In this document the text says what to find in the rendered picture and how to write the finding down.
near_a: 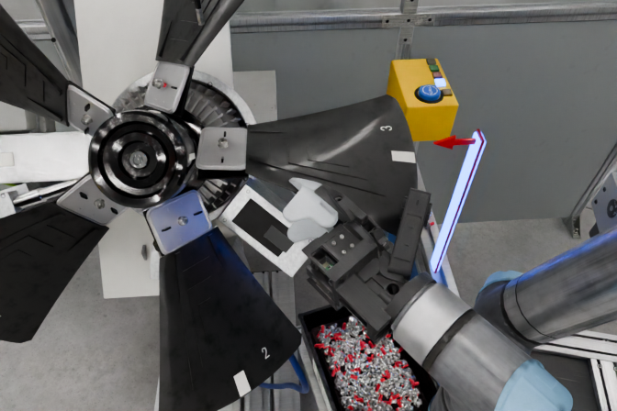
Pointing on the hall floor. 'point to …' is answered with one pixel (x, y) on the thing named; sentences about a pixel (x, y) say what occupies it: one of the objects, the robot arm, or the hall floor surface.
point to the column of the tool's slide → (55, 7)
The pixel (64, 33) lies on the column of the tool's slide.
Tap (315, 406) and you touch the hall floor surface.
